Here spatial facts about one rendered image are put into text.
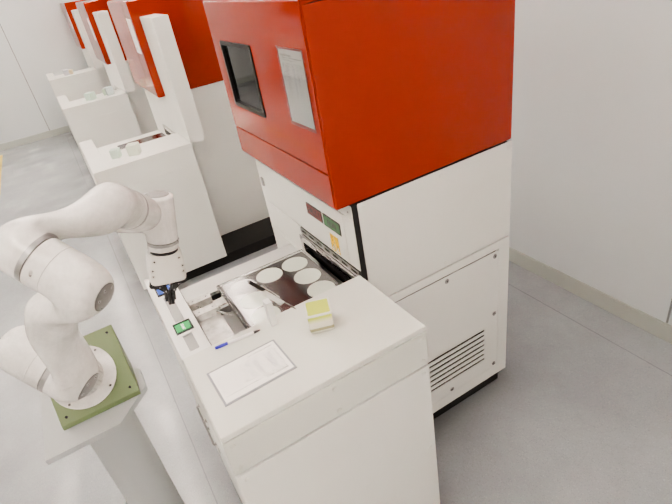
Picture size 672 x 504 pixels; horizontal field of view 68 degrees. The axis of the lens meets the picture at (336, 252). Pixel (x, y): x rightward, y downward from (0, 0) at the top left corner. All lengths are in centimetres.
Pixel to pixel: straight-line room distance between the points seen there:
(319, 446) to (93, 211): 86
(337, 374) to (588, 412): 148
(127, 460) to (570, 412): 182
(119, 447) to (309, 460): 66
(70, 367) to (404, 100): 113
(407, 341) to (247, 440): 50
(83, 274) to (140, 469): 106
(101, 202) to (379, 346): 79
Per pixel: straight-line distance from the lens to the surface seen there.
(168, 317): 175
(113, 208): 105
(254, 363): 143
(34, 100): 943
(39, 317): 113
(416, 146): 164
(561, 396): 260
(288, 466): 146
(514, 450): 238
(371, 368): 139
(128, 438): 184
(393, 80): 154
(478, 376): 245
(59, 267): 101
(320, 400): 136
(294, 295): 175
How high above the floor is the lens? 191
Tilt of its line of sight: 31 degrees down
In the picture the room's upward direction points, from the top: 10 degrees counter-clockwise
